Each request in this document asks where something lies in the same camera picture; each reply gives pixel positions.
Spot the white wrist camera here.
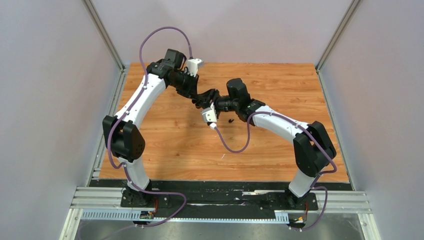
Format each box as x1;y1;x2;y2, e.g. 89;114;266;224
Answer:
184;58;204;77
200;102;218;123

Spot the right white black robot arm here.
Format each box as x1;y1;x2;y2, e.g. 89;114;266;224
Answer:
192;78;337;209

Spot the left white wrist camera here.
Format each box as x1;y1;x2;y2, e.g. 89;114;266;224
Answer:
184;58;204;77

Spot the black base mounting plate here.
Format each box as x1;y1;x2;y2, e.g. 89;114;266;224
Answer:
88;179;353;220

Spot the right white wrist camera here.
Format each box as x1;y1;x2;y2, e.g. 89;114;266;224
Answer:
200;102;218;123

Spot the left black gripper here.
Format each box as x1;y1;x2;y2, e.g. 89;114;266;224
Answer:
169;70;200;101

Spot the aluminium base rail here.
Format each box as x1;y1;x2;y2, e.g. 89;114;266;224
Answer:
60;187;380;240

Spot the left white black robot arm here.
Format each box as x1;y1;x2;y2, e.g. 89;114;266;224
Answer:
102;49;204;207

